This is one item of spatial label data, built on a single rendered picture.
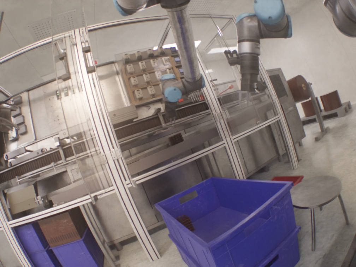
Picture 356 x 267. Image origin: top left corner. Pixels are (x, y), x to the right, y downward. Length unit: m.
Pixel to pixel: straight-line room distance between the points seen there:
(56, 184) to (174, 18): 1.63
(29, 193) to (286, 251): 1.48
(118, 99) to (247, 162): 1.45
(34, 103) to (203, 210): 1.78
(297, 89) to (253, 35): 2.20
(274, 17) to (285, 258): 0.85
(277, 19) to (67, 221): 1.47
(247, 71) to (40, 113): 1.77
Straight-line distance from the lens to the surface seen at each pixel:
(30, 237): 1.50
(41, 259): 1.55
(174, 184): 1.55
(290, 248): 0.84
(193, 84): 0.99
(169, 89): 0.98
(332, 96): 4.15
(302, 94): 2.89
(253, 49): 0.70
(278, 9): 0.57
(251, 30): 0.72
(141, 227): 1.23
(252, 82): 0.70
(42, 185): 1.89
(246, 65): 0.70
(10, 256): 2.07
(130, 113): 1.38
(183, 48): 0.83
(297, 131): 2.68
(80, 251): 1.41
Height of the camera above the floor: 0.72
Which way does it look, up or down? 2 degrees up
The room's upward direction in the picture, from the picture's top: 21 degrees counter-clockwise
